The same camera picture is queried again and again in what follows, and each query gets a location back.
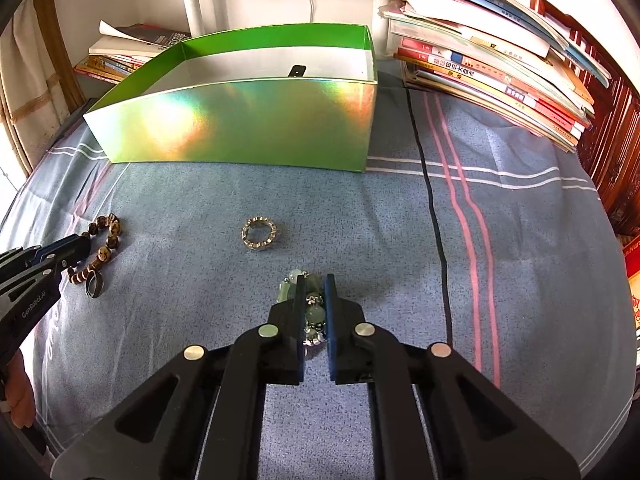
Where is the red wooden headboard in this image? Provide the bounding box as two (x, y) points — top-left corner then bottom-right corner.
(530, 0), (640, 236)

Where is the thin black cable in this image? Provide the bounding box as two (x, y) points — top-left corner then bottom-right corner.
(404, 87), (453, 346)

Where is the brown bead bracelet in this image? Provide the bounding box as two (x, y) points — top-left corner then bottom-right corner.
(67, 212), (123, 286)

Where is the stack of books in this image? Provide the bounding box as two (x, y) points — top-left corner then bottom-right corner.
(377, 0), (613, 153)
(74, 20), (193, 85)

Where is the small crystal ring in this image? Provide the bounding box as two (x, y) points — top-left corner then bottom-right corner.
(241, 216), (281, 252)

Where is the shiny green cardboard box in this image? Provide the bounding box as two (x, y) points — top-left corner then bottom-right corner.
(82, 23), (378, 173)

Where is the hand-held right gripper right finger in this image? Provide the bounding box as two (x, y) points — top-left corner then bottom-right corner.
(322, 272), (583, 480)

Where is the red and yellow bag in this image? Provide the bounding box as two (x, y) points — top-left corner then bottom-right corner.
(620, 235), (640, 366)

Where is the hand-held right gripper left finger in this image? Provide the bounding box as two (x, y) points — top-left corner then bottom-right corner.
(50, 274), (308, 480)

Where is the person's left hand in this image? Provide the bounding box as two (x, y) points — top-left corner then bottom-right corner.
(2, 350), (36, 428)

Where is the dark metal ring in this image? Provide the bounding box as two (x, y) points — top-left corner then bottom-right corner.
(84, 270), (107, 298)

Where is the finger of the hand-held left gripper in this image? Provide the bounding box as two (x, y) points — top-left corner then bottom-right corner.
(0, 250), (91, 295)
(0, 232), (92, 267)

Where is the green jade bead bracelet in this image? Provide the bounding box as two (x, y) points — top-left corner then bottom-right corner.
(276, 269), (331, 348)

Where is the beige curtain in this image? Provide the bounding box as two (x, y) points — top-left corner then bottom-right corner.
(0, 0), (86, 171)

